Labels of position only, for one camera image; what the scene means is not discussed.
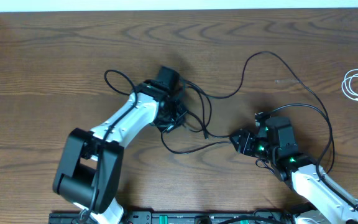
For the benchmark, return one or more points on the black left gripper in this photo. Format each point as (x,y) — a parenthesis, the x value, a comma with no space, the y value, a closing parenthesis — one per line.
(166,126)

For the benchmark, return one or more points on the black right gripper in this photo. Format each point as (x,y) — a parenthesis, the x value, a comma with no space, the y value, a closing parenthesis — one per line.
(245,142)

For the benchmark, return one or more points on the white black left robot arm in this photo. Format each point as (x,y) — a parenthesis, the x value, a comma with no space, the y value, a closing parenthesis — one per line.
(90,166)

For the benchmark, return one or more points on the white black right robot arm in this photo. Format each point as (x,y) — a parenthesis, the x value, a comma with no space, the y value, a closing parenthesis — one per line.
(275,144)

